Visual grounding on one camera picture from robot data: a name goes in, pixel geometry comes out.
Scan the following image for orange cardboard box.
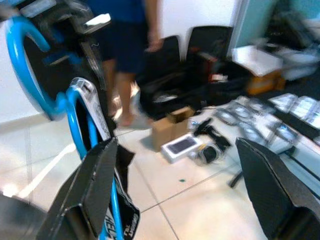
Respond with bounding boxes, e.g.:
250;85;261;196
246;71;286;96

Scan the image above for black bag white logo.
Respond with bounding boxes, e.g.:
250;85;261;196
137;34;251;118

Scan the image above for grey slipper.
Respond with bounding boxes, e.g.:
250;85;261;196
116;113;154;130

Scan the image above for black T-shirt HELLO print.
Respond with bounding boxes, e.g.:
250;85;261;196
71;77;141;240

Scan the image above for blue plastic clothes hanger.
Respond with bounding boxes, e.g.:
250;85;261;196
5;15;126;240

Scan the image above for white box with handheld console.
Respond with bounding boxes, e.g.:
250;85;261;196
159;133;202;165

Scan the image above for white packet stack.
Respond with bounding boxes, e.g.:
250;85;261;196
268;92;320;125

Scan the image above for clear packet with cable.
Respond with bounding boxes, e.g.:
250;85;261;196
237;119;267;143
216;103;251;126
271;122;302;152

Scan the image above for open white box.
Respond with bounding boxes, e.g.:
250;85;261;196
231;44;285;77

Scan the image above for brown cardboard box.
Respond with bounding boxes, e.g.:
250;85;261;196
151;106;195;152

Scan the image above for black metal clothes rack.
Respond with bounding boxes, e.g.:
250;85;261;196
228;108;320;188

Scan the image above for black equipment bag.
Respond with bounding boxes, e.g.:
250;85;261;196
264;7;320;51

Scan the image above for black strap handle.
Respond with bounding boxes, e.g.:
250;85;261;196
193;117;232;151

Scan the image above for person in blue shirt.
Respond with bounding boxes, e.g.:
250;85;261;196
86;0;165;126

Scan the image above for black charger white cable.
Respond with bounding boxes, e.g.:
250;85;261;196
196;143;226;166

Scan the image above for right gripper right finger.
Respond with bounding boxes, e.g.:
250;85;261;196
236;137;320;240

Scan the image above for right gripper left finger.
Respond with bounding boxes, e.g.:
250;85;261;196
36;136;118;240

